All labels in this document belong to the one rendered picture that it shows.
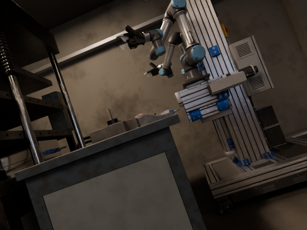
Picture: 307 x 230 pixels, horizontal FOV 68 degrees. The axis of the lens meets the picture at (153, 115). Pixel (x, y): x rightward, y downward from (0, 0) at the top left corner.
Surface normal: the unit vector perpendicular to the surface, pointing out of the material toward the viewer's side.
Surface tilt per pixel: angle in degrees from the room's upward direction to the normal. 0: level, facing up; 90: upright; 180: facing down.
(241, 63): 90
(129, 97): 90
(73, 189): 90
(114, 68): 90
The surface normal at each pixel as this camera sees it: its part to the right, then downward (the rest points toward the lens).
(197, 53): 0.32, -0.04
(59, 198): -0.04, -0.05
